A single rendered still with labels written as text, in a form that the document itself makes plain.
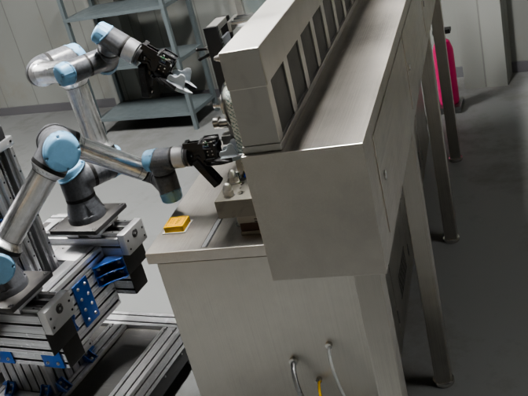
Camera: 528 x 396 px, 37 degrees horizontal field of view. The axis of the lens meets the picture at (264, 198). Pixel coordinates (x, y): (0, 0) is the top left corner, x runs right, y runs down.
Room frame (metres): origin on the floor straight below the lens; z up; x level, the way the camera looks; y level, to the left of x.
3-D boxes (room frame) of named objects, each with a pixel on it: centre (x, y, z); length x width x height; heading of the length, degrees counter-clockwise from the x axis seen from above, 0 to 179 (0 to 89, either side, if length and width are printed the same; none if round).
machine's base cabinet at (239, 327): (3.30, -0.34, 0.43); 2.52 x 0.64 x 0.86; 160
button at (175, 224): (2.36, 0.30, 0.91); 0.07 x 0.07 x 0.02; 70
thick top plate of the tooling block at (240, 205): (2.21, -0.06, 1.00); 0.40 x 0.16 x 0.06; 70
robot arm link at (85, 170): (2.83, 0.68, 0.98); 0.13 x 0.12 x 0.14; 121
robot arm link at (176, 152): (2.44, 0.23, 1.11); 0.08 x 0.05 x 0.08; 160
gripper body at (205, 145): (2.41, 0.16, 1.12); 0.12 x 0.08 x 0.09; 70
